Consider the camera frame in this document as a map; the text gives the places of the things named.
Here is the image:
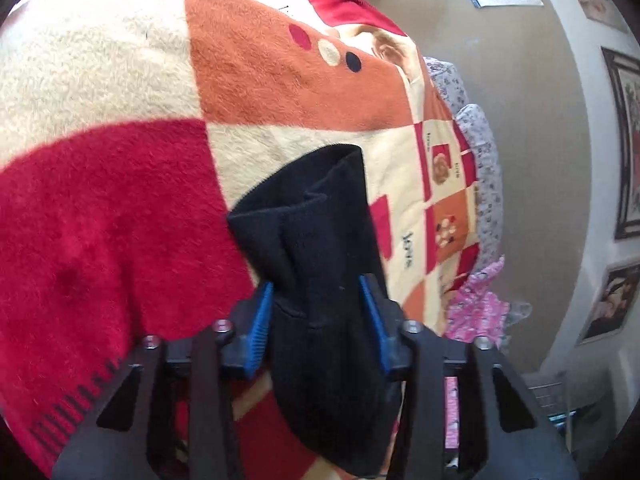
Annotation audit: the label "black pants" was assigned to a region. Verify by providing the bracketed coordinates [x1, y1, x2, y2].
[228, 144, 401, 477]

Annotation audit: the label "framed flower painting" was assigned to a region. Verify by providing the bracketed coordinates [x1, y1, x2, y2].
[601, 47, 640, 240]

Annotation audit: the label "pink penguin quilt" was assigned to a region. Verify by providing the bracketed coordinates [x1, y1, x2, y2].
[445, 256, 509, 450]

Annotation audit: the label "clear plastic bag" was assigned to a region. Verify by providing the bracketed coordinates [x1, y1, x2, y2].
[506, 301, 533, 326]

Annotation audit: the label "red orange checkered blanket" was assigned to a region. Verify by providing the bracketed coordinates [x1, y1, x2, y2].
[1, 0, 480, 479]

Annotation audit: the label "white floral pillow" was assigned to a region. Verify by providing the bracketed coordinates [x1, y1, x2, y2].
[424, 58, 504, 272]

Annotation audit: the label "wedding photo poster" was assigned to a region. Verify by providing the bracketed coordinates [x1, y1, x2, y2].
[577, 261, 639, 346]

